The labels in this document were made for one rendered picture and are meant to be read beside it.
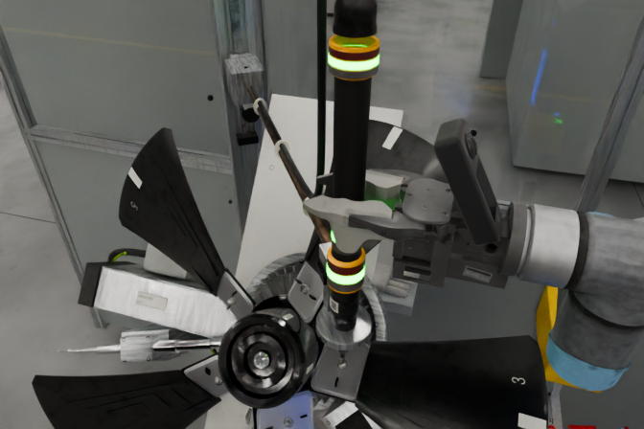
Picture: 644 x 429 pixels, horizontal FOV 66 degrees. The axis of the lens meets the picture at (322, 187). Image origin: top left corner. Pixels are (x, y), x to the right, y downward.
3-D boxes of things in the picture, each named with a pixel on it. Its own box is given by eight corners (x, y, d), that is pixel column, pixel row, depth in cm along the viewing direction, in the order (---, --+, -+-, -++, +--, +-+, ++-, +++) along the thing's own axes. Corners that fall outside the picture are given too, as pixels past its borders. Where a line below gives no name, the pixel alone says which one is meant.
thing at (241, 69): (227, 90, 112) (222, 54, 107) (257, 86, 114) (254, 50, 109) (235, 108, 104) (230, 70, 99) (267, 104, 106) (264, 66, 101)
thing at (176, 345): (254, 348, 78) (64, 356, 86) (253, 333, 79) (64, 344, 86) (248, 350, 76) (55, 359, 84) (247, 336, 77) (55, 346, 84)
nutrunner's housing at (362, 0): (324, 332, 65) (325, -50, 39) (352, 325, 66) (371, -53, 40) (333, 356, 62) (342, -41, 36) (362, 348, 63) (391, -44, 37)
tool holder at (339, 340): (304, 303, 66) (302, 247, 60) (354, 290, 68) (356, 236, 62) (325, 357, 59) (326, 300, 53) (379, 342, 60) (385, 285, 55)
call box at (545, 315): (533, 318, 101) (546, 281, 95) (586, 329, 99) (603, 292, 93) (537, 384, 88) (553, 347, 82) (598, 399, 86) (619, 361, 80)
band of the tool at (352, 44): (322, 67, 44) (322, 35, 43) (366, 62, 45) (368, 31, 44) (337, 85, 41) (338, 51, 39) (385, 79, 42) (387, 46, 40)
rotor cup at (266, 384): (239, 299, 77) (200, 308, 64) (329, 289, 74) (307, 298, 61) (247, 395, 75) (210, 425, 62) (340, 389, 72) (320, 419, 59)
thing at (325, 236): (246, 91, 102) (245, 85, 102) (253, 90, 103) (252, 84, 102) (329, 260, 60) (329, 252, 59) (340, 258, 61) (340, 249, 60)
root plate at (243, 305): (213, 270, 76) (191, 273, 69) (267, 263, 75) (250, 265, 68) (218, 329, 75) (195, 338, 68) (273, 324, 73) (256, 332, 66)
